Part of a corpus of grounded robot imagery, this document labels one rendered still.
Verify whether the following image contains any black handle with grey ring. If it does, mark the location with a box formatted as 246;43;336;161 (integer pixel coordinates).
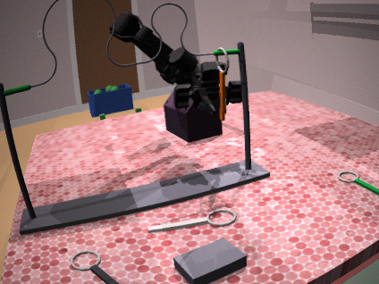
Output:
70;250;119;284

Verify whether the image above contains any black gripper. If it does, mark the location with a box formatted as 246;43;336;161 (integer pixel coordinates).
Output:
173;72;242;114

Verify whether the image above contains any orange handle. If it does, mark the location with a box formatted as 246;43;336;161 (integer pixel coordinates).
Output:
215;47;230;121

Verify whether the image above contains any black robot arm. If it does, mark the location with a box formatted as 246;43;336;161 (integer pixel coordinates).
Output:
113;12;220;91

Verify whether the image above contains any grey loop with flat beige handle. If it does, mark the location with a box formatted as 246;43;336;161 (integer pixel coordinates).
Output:
148;209;237;233

